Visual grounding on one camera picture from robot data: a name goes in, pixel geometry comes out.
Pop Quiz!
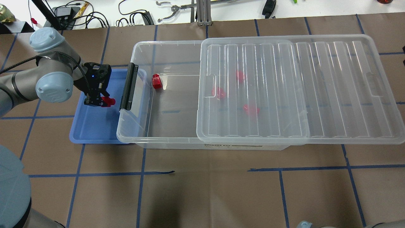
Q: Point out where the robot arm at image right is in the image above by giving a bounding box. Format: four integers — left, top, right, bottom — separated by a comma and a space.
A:
0, 27, 115, 228

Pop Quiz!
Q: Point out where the black power adapter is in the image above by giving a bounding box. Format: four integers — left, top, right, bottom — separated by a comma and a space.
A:
53, 6, 75, 18

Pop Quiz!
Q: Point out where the red block bottom right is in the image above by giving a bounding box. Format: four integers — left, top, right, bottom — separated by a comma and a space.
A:
152, 74, 163, 90

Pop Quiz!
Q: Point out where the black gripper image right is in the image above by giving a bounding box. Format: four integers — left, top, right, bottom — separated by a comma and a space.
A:
73, 62, 112, 107

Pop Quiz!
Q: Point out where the blue plastic tray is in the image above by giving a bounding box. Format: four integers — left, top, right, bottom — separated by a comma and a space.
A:
69, 68, 147, 144

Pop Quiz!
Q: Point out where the clear plastic storage box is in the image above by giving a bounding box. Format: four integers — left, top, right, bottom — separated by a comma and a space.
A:
116, 40, 287, 150

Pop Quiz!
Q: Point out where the clear plastic box lid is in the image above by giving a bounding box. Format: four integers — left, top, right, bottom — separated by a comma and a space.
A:
196, 34, 404, 146

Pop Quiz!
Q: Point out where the black monitor stand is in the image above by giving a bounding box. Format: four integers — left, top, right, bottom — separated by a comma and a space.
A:
31, 0, 63, 31

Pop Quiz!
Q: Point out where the aluminium frame post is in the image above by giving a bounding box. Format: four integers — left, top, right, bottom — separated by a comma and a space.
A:
194, 0, 212, 26

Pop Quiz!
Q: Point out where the red block moved to tray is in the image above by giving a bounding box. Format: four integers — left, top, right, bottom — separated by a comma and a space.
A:
100, 97, 116, 108

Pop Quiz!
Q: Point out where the red block bottom left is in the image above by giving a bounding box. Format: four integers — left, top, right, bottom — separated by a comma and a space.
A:
235, 70, 246, 84

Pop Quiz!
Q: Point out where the red block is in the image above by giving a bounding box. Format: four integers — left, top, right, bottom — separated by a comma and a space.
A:
152, 74, 163, 90
243, 104, 260, 117
211, 87, 227, 100
235, 70, 246, 84

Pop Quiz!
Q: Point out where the red block upper left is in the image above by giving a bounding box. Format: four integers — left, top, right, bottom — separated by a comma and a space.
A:
243, 104, 260, 117

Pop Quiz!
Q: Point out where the metal clamp tool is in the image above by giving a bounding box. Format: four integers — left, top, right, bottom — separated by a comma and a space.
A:
156, 1, 198, 23

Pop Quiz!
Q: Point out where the red block centre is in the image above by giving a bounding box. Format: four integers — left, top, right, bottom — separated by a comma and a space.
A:
211, 87, 227, 100

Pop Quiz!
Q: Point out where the black box latch handle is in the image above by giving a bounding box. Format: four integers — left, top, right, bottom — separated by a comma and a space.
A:
120, 62, 139, 110

